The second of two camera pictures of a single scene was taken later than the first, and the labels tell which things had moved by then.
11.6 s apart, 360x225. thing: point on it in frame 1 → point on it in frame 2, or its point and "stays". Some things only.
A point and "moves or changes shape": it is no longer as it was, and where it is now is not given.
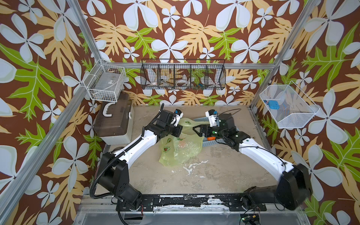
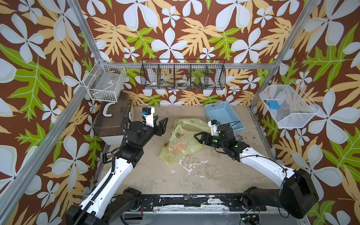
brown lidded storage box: (114, 122) stays
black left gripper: (177, 129) → (156, 129)
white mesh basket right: (288, 106) stays
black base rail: (204, 202) stays
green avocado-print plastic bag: (175, 151) moves or changes shape
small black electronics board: (250, 218) stays
